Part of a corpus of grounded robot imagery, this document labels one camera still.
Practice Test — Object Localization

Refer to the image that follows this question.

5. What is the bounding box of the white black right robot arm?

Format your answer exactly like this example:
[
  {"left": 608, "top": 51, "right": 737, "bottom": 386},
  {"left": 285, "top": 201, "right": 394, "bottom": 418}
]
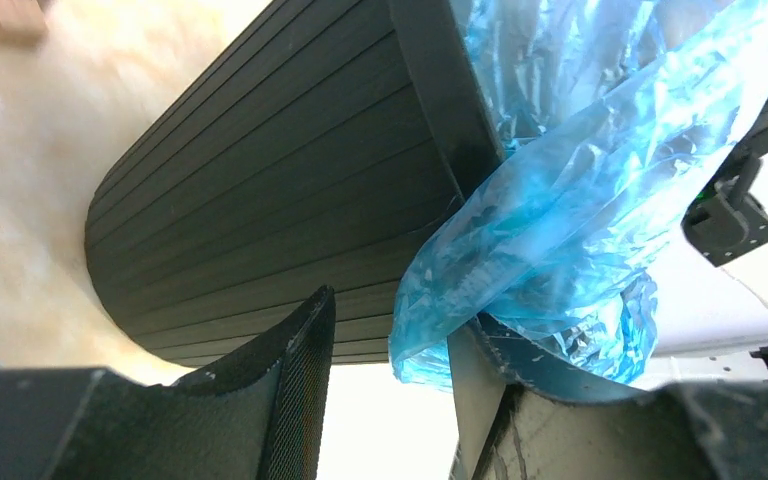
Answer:
[{"left": 636, "top": 100, "right": 768, "bottom": 389}]

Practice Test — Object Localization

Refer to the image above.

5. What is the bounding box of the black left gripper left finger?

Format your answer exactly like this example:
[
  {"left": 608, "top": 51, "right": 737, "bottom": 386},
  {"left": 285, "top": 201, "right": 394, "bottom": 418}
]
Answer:
[{"left": 0, "top": 286, "right": 336, "bottom": 479}]

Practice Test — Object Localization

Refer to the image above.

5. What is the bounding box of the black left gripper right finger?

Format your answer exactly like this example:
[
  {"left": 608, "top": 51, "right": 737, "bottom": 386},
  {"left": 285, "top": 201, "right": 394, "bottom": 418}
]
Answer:
[{"left": 448, "top": 314, "right": 768, "bottom": 479}]

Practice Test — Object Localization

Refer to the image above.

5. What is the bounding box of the blue plastic trash bag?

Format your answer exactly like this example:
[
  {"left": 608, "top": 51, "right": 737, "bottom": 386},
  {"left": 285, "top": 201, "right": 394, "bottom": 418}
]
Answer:
[{"left": 389, "top": 1, "right": 768, "bottom": 391}]

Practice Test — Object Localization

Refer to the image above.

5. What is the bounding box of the small tan wooden block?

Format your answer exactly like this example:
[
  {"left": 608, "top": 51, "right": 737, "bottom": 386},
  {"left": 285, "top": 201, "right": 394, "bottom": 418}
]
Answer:
[{"left": 0, "top": 0, "right": 48, "bottom": 47}]

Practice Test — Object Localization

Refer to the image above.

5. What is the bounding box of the black ribbed trash bin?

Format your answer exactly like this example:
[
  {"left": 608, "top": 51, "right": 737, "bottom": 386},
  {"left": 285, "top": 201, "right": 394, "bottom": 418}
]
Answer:
[{"left": 85, "top": 0, "right": 503, "bottom": 367}]

